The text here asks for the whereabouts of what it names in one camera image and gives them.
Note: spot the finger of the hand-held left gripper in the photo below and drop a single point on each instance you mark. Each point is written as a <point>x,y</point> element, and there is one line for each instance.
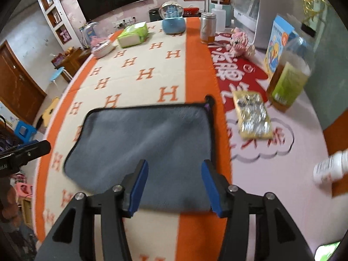
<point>32,149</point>

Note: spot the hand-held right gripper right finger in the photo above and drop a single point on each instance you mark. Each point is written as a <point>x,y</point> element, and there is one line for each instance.
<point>211,185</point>

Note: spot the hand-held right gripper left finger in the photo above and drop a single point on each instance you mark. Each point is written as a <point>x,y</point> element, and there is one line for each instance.
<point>139,180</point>

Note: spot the grey towel with black trim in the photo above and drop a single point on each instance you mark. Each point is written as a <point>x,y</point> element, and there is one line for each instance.
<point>141,146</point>

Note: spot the blue plastic stool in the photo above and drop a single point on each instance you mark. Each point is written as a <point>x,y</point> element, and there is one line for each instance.
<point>23,130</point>

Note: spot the pink plastic stool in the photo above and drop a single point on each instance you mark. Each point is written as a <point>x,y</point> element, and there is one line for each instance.
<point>23,189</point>

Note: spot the yellow plastic stool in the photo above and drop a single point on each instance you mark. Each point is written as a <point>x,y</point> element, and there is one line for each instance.
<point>50,111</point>

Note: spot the brown wooden door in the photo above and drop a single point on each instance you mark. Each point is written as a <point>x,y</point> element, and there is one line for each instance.
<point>17,78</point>

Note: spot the light blue round stool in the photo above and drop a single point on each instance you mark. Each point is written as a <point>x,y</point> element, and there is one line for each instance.
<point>58,73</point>

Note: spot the red and white printed tablecloth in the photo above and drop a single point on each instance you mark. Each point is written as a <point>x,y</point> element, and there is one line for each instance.
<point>252,108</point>

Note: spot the orange and cream patterned blanket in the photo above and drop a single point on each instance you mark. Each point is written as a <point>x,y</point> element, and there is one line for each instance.
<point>130,87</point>

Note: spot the wooden cabinet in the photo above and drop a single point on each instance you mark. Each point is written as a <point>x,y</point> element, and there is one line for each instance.
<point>69,59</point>

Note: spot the small white bottle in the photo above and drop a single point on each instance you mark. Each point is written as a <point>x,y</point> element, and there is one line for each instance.
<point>330,167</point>

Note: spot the white and pink lidded box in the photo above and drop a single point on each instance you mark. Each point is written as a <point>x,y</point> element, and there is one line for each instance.
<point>102,47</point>

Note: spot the large oil bottle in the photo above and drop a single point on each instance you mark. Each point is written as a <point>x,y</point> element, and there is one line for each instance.
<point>291,76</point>

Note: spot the pink knitted toy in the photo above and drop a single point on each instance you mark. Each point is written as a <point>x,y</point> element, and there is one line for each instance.
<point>240,42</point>

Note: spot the green tissue pack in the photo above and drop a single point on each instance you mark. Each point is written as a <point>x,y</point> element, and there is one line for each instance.
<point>133,34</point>

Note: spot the blue and orange carton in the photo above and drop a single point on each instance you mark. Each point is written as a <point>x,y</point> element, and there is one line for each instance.
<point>277,46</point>

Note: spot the metal can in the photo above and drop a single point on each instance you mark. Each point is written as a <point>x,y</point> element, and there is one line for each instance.
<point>208,28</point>

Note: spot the blue snow globe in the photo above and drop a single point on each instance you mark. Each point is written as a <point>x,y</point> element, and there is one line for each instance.
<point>172,17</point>

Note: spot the white squeeze bottle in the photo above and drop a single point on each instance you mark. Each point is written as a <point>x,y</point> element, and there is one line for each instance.
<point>219,13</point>

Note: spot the white countertop appliance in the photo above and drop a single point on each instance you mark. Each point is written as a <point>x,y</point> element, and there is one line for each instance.
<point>261,19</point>

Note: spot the red pot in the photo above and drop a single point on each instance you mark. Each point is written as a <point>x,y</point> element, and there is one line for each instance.
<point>191,11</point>

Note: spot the white wall shelf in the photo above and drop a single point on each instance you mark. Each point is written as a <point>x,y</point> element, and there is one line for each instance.
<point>55,16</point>

